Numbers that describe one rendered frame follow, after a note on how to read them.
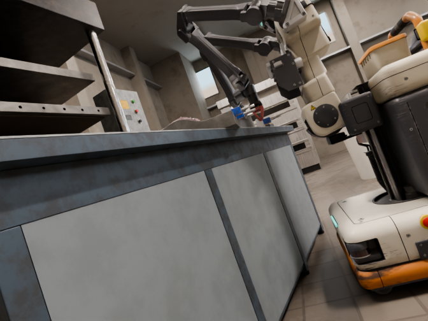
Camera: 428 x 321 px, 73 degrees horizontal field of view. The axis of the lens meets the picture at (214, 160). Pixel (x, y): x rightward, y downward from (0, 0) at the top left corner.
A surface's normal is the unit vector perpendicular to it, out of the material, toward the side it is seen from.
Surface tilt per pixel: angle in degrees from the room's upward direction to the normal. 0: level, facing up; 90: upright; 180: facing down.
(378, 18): 90
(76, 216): 90
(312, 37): 90
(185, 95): 90
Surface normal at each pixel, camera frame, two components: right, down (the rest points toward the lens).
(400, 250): -0.26, 0.04
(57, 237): 0.82, -0.33
